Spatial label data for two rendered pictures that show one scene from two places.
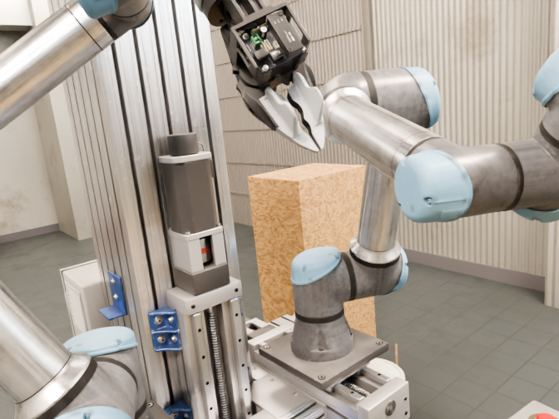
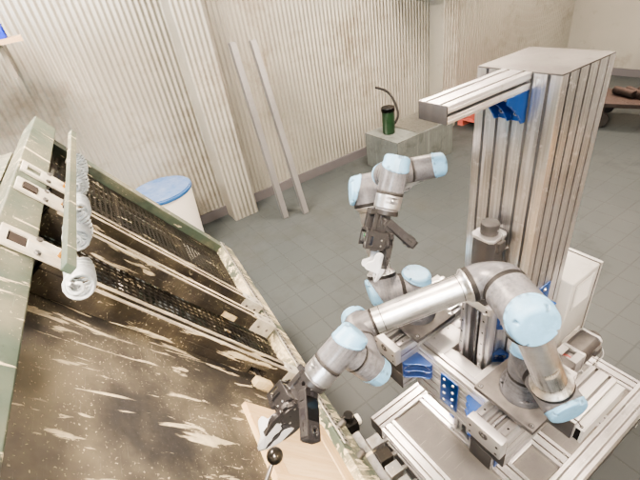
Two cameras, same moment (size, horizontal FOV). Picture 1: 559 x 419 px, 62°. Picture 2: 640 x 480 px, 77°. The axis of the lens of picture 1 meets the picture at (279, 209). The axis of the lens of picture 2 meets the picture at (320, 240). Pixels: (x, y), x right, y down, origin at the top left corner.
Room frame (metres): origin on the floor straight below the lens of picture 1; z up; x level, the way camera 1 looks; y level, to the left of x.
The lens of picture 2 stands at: (0.56, -0.97, 2.33)
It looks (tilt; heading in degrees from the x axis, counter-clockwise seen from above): 34 degrees down; 100
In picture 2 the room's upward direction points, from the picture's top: 10 degrees counter-clockwise
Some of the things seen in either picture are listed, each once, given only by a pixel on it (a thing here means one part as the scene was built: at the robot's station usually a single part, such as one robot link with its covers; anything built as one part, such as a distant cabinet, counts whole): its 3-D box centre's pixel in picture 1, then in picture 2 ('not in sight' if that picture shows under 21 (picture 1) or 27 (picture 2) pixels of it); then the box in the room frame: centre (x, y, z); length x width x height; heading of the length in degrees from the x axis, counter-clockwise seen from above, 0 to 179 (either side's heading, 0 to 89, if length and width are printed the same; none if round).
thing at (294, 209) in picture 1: (315, 278); not in sight; (2.51, -0.17, 0.63); 0.50 x 0.42 x 1.25; 128
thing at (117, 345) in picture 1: (103, 371); (415, 283); (0.70, 0.32, 1.20); 0.13 x 0.12 x 0.14; 12
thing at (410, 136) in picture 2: not in sight; (404, 124); (1.02, 4.30, 0.47); 0.97 x 0.77 x 0.93; 38
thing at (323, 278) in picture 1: (319, 279); (530, 358); (1.01, -0.08, 1.20); 0.13 x 0.12 x 0.14; 102
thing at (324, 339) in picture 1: (320, 326); (524, 379); (1.01, -0.07, 1.09); 0.15 x 0.15 x 0.10
